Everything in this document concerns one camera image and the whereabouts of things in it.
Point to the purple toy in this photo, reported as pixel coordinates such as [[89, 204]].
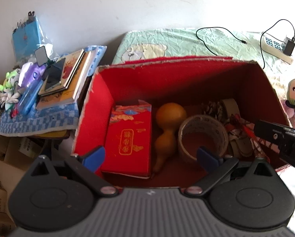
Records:
[[30, 72]]

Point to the orange gourd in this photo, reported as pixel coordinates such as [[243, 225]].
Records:
[[169, 118]]

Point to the blue plastic pencil case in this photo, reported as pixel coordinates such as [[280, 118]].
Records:
[[28, 98]]

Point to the clear tape roll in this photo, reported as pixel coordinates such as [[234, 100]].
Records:
[[201, 131]]

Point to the large red cardboard box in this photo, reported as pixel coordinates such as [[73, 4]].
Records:
[[189, 81]]

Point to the small black mirror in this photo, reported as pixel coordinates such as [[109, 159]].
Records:
[[41, 56]]

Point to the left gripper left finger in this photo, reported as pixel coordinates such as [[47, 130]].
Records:
[[92, 161]]

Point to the white power strip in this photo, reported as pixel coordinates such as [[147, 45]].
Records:
[[272, 46]]

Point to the brown pine cone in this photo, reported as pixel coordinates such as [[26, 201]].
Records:
[[214, 110]]

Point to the green frog plush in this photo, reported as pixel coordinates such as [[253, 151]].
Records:
[[9, 90]]

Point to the stack of books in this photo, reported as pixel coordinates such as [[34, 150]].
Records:
[[75, 71]]

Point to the red gift box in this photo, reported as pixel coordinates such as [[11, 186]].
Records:
[[128, 141]]

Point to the green teddy bear bedsheet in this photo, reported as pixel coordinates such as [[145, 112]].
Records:
[[171, 42]]

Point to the blue folder with clips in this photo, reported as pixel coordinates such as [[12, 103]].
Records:
[[27, 37]]

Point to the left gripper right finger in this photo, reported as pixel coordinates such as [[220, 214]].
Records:
[[218, 169]]

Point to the red patterned cloth item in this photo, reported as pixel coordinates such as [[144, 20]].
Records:
[[243, 141]]

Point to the black power adapter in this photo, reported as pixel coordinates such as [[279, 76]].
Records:
[[289, 46]]

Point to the beige tape roll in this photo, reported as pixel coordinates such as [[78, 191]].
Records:
[[231, 107]]

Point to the blue checkered towel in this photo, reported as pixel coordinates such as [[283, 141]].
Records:
[[37, 122]]

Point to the black smartphone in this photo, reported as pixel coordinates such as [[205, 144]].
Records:
[[55, 75]]

